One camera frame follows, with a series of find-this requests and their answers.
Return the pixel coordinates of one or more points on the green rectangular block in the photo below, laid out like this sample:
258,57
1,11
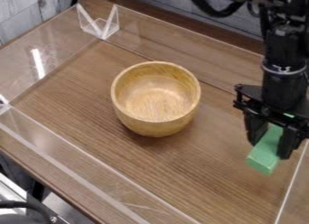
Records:
263,156

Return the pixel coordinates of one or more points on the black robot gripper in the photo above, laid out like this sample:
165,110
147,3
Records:
279,103

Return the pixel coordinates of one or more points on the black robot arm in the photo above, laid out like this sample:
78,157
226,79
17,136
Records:
284,30

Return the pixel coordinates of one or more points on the clear acrylic tray wall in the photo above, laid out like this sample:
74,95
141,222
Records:
113,173

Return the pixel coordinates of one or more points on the brown wooden bowl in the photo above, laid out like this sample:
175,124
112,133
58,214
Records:
155,95

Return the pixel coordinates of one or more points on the clear acrylic corner bracket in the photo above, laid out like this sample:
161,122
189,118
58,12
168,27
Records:
99,27

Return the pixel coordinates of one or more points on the black metal table bracket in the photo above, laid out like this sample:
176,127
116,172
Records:
44,215

